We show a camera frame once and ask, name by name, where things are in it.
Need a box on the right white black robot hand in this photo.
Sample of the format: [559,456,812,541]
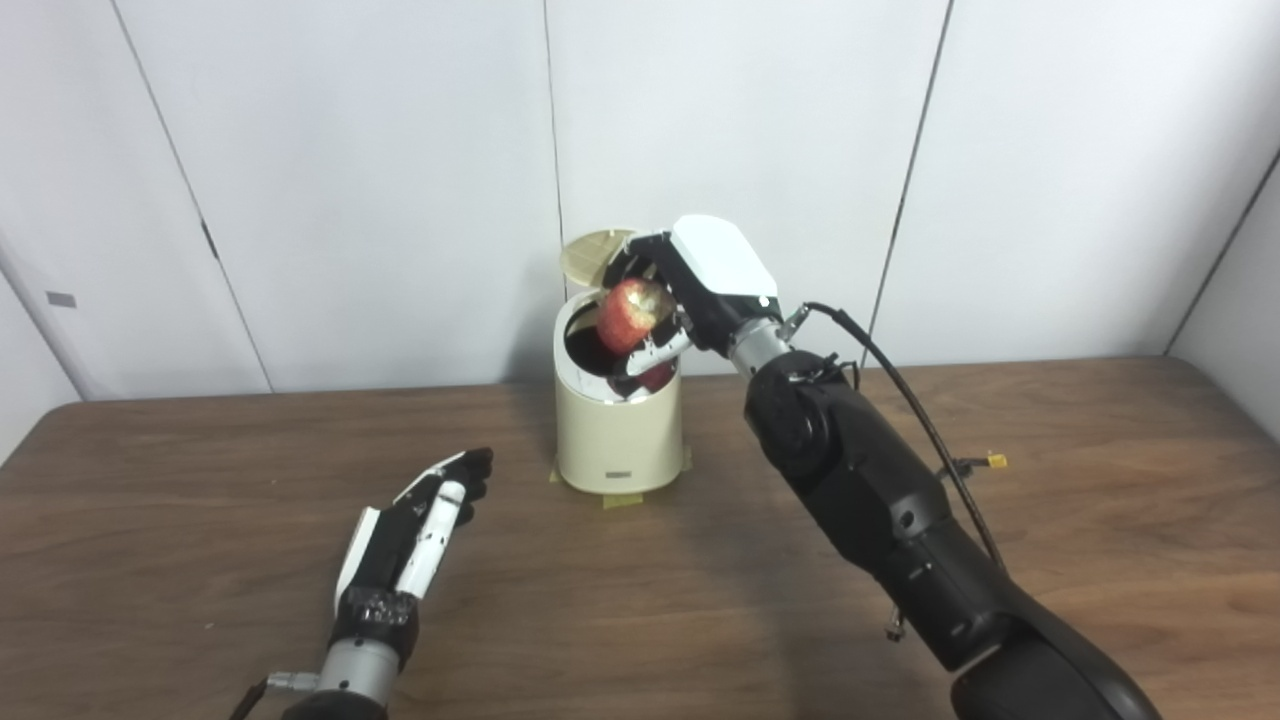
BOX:
[600,214,781,377]

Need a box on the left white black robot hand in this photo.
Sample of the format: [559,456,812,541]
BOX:
[332,448,495,666]

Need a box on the cream-colored bin body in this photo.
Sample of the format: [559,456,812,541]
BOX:
[553,285,691,496]

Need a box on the red apple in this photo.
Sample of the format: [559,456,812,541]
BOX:
[597,278,676,356]

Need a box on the cream round bin lid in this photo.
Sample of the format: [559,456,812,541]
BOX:
[560,228,641,293]

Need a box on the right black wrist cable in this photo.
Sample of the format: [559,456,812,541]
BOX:
[783,302,1008,576]

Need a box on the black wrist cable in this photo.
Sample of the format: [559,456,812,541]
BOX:
[230,672,321,720]
[783,302,1008,576]

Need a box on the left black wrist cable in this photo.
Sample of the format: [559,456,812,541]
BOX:
[230,672,321,720]

